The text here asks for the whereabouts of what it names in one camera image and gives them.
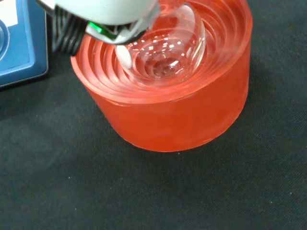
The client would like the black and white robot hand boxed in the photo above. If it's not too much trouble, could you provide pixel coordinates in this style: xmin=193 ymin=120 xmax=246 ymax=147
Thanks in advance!
xmin=35 ymin=0 xmax=162 ymax=70

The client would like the blue-base heater with steel block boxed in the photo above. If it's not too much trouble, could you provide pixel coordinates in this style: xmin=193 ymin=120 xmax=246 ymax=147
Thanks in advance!
xmin=0 ymin=0 xmax=49 ymax=89

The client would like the black bench cloth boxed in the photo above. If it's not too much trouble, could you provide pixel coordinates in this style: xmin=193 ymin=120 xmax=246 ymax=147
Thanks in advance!
xmin=0 ymin=0 xmax=307 ymax=230

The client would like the red stepped flask support ring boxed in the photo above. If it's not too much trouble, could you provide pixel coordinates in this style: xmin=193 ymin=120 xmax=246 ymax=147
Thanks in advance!
xmin=70 ymin=0 xmax=254 ymax=153

